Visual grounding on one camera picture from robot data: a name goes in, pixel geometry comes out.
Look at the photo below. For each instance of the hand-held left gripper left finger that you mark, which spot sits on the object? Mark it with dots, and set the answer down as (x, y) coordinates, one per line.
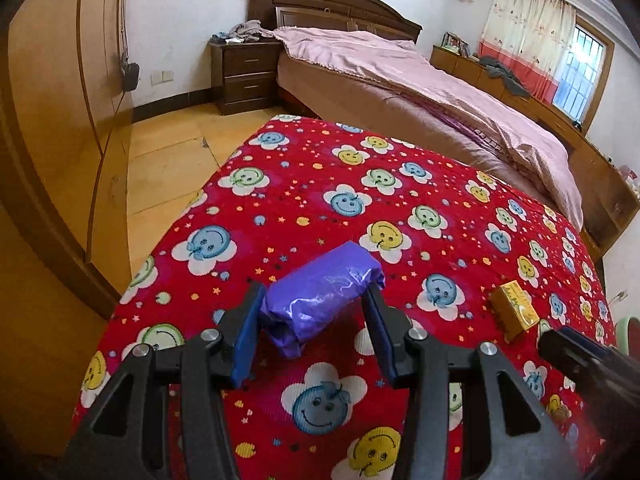
(245, 355)

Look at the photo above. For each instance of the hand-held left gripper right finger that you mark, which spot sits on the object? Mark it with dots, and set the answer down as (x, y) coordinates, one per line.
(387, 355)

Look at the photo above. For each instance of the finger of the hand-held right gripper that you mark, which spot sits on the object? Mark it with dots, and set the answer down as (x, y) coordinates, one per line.
(570, 350)

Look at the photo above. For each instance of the red bin with green rim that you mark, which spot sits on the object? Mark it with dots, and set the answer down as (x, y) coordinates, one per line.
(624, 331)

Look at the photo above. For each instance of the purple plastic bag roll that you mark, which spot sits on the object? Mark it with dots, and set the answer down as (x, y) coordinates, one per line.
(315, 295)

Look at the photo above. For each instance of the small yellow box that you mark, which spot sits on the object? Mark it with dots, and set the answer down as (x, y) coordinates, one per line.
(515, 307)

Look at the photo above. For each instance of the long wooden desk cabinet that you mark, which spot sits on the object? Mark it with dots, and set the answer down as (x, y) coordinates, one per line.
(605, 185)

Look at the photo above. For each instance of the pink items on desk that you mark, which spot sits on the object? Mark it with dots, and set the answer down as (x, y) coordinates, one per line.
(631, 177)

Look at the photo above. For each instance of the red flower printed blanket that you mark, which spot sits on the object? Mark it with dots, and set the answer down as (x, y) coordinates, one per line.
(310, 170)

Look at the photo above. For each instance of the bed mattress base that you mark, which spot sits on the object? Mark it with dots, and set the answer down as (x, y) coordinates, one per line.
(350, 100)

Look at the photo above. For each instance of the brown wooden nightstand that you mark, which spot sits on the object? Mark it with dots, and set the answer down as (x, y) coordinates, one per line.
(245, 80)

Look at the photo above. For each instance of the dark clothes on desk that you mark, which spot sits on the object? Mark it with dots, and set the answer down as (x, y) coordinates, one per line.
(505, 75)

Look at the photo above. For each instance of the bed with pink blanket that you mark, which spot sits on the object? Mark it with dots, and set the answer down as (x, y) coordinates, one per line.
(400, 70)

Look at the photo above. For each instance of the black bag hanging on wardrobe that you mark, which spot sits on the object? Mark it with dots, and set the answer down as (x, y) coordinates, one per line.
(131, 77)

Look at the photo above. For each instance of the wooden wardrobe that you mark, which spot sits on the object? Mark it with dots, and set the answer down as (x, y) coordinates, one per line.
(55, 110)

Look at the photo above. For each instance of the row of books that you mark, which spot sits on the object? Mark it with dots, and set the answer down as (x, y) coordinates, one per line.
(455, 44)

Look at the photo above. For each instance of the clothes pile on nightstand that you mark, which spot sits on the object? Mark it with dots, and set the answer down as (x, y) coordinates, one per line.
(245, 32)

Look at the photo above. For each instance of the patterned curtain with red hem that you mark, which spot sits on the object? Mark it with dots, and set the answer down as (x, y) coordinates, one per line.
(530, 30)

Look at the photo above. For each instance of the brown wooden headboard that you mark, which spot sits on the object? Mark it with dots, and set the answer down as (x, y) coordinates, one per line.
(340, 10)

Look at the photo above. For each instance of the window with wooden frame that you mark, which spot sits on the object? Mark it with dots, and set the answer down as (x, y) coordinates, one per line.
(580, 75)

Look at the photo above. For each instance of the low wall outlet plate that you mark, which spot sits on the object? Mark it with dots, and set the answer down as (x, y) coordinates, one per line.
(162, 77)

